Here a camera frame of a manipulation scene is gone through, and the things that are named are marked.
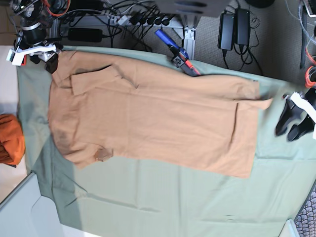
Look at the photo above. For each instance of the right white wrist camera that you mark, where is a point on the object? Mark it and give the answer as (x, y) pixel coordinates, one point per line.
(16, 58)

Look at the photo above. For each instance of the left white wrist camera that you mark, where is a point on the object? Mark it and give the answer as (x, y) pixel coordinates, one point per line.
(314, 132)

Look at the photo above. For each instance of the aluminium frame bracket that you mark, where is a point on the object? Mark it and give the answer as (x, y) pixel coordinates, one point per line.
(186, 30)

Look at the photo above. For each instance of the black power adapter pair right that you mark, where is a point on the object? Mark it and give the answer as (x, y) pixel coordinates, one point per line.
(242, 26)

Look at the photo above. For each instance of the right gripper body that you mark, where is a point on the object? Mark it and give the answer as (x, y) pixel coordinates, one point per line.
(35, 41)

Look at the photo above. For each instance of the black power adapter pair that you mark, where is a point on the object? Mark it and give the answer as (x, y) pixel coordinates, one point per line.
(242, 26)
(226, 31)

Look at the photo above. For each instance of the tan orange T-shirt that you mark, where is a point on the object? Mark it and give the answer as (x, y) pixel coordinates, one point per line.
(102, 106)

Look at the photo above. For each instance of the black power brick left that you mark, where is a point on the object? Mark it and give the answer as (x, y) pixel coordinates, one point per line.
(85, 34)

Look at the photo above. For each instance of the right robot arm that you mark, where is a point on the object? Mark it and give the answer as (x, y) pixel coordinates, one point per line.
(38, 11)

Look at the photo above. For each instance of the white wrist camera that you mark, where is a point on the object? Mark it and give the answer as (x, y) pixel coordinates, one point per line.
(16, 58)
(314, 132)

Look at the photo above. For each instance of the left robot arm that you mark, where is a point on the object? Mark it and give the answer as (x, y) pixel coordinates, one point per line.
(306, 8)

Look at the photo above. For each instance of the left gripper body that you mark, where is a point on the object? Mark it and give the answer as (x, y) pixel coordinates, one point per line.
(306, 102)

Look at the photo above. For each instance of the black power adapter pair left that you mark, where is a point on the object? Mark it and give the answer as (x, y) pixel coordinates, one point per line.
(226, 31)

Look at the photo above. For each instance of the white plastic bin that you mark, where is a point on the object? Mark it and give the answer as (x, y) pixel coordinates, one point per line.
(26, 213)

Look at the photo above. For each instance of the green table cloth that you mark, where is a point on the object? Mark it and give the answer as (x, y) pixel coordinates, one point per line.
(125, 197)

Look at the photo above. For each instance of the folded orange cloth pile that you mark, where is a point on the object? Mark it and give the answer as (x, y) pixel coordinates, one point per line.
(12, 144)

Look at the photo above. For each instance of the blue clamp at centre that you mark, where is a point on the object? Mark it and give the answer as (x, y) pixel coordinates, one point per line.
(180, 57)

